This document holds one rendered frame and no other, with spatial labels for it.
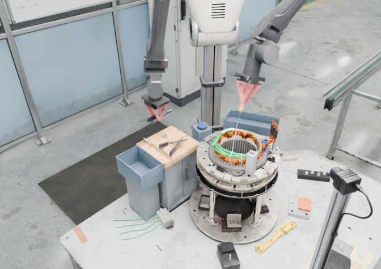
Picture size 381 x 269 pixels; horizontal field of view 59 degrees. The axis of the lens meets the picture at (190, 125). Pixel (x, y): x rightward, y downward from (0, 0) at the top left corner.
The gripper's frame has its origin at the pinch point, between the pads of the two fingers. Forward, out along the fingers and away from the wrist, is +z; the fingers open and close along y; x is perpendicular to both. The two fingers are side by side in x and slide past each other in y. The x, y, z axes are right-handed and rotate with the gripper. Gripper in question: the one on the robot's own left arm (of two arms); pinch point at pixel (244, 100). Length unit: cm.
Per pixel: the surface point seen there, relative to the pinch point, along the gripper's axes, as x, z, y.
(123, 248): 20, 67, -26
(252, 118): 20.5, 14.3, 37.8
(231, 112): 29.5, 13.9, 32.2
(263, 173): -11.8, 23.9, 6.0
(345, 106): 33, 11, 177
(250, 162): -9.7, 19.8, -0.5
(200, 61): 191, 7, 164
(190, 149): 19.6, 26.5, -1.3
